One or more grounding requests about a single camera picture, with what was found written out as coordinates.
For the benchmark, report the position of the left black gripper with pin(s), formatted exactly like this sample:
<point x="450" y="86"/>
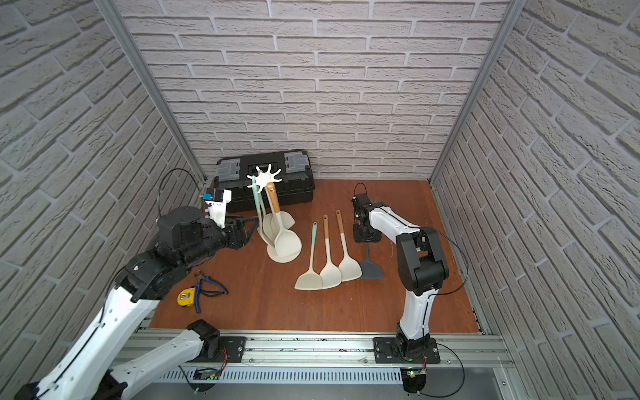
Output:
<point x="237" y="232"/>

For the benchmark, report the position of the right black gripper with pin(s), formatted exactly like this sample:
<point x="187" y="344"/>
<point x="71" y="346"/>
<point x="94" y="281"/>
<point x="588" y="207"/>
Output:
<point x="359" y="237"/>

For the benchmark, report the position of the cream spoon green handle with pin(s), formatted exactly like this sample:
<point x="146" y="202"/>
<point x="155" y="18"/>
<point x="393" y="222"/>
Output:
<point x="258" y="201"/>

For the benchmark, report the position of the cream utensil rack stand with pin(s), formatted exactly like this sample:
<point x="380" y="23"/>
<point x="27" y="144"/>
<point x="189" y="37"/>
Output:
<point x="262" y="179"/>

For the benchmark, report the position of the cream slotted turner wooden handle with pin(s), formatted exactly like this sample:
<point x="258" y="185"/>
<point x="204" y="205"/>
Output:
<point x="348" y="267"/>

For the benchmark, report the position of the grey spatula green handle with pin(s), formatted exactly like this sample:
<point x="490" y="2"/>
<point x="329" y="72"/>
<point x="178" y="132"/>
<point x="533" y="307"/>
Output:
<point x="370" y="270"/>

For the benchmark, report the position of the cream ladle wooden handle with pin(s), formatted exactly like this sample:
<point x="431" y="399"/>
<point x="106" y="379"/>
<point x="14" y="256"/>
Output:
<point x="287" y="244"/>

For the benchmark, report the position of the cream spatula wooden handle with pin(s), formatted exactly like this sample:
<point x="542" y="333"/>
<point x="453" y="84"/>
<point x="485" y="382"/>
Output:
<point x="330" y="275"/>

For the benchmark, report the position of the cream spatula green handle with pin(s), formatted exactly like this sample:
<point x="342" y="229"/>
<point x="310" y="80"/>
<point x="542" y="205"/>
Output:
<point x="310" y="280"/>

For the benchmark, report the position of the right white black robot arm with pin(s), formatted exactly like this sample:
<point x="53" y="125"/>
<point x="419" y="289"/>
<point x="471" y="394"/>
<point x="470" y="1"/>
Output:
<point x="422" y="269"/>

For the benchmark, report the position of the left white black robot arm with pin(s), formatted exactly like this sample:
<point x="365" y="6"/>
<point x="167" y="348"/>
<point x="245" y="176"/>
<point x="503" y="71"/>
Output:
<point x="185" y="239"/>

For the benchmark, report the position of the black plastic toolbox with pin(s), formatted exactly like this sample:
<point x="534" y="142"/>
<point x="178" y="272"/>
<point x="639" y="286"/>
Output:
<point x="289" y="170"/>

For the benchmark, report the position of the yellow tape measure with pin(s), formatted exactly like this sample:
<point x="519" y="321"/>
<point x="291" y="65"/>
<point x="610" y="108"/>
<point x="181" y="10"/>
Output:
<point x="186" y="298"/>

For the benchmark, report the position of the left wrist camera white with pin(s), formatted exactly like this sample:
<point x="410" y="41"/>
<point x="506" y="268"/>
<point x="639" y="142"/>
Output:
<point x="216" y="201"/>

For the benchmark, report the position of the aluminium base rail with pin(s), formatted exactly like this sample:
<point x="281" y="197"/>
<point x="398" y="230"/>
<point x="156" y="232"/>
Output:
<point x="339" y="358"/>

